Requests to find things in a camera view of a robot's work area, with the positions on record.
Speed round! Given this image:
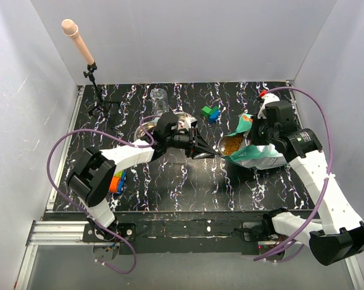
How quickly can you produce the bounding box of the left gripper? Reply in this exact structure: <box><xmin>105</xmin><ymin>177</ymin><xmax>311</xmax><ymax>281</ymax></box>
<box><xmin>165</xmin><ymin>126</ymin><xmax>216</xmax><ymax>159</ymax></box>

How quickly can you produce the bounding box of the green pet food bag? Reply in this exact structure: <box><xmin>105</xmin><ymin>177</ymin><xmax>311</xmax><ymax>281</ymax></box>
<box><xmin>224</xmin><ymin>114</ymin><xmax>287</xmax><ymax>170</ymax></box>

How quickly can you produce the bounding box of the metal food scoop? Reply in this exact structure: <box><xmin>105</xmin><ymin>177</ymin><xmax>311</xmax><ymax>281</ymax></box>
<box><xmin>213</xmin><ymin>134</ymin><xmax>245</xmax><ymax>157</ymax></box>

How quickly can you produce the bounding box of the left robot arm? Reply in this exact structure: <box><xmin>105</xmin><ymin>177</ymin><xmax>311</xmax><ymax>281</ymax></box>
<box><xmin>67</xmin><ymin>112</ymin><xmax>216</xmax><ymax>242</ymax></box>

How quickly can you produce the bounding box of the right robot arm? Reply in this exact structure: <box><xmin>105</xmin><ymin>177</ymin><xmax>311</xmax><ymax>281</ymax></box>
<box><xmin>249</xmin><ymin>95</ymin><xmax>364</xmax><ymax>266</ymax></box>

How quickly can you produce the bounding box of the mint double pet bowl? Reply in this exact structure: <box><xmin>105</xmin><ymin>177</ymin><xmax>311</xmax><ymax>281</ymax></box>
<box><xmin>134</xmin><ymin>112</ymin><xmax>200</xmax><ymax>143</ymax></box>

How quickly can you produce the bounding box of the blue toy block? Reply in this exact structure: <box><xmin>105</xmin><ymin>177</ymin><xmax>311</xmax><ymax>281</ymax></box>
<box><xmin>208</xmin><ymin>106</ymin><xmax>219</xmax><ymax>123</ymax></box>

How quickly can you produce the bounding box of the green toy block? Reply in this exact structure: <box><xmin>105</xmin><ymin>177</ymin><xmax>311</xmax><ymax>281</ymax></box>
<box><xmin>201</xmin><ymin>106</ymin><xmax>212</xmax><ymax>118</ymax></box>

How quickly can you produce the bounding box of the clear water bottle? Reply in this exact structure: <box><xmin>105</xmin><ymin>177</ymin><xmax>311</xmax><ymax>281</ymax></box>
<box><xmin>150</xmin><ymin>88</ymin><xmax>169</xmax><ymax>122</ymax></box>

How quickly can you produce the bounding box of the black mounting plate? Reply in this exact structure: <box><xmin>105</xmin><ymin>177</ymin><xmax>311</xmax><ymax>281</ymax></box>
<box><xmin>82</xmin><ymin>211</ymin><xmax>294</xmax><ymax>256</ymax></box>

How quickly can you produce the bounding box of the orange blue toy car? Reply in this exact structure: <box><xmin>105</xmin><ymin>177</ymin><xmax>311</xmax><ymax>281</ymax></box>
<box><xmin>109</xmin><ymin>170</ymin><xmax>126</xmax><ymax>195</ymax></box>

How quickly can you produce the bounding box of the black microphone tripod stand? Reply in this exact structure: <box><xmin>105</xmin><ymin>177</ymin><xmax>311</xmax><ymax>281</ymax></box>
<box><xmin>83</xmin><ymin>62</ymin><xmax>122</xmax><ymax>130</ymax></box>

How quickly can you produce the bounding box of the pink microphone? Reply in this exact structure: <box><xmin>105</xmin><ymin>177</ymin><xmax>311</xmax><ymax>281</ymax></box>
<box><xmin>61</xmin><ymin>19</ymin><xmax>95</xmax><ymax>66</ymax></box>

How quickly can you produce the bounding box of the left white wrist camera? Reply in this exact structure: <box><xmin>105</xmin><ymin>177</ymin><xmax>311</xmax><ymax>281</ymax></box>
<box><xmin>177</xmin><ymin>112</ymin><xmax>198</xmax><ymax>129</ymax></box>

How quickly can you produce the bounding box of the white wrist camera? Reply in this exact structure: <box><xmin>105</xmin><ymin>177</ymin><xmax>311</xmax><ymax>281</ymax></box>
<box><xmin>257</xmin><ymin>90</ymin><xmax>280</xmax><ymax>119</ymax></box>
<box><xmin>177</xmin><ymin>112</ymin><xmax>198</xmax><ymax>129</ymax></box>

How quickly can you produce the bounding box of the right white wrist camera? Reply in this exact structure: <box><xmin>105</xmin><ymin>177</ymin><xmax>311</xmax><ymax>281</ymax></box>
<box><xmin>257</xmin><ymin>90</ymin><xmax>280</xmax><ymax>119</ymax></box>

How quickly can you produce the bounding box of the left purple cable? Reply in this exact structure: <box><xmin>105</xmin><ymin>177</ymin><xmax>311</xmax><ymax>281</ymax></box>
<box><xmin>46</xmin><ymin>115</ymin><xmax>158</xmax><ymax>275</ymax></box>

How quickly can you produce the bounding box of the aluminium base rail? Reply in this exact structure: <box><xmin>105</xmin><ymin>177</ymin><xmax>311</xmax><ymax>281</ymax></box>
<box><xmin>15</xmin><ymin>222</ymin><xmax>364</xmax><ymax>289</ymax></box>

